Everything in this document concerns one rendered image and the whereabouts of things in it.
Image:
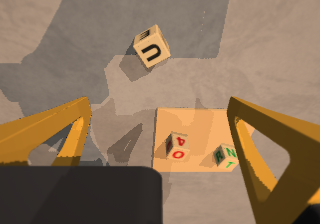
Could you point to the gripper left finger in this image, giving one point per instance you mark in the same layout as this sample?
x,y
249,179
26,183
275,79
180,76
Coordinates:
x,y
19,137

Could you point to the tan block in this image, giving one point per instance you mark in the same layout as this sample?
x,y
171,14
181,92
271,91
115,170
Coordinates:
x,y
177,147
226,157
151,46

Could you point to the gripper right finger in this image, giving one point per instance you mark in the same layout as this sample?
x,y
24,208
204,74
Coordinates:
x,y
276,201

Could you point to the orange square mat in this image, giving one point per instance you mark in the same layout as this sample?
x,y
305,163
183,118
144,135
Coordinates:
x,y
206,129

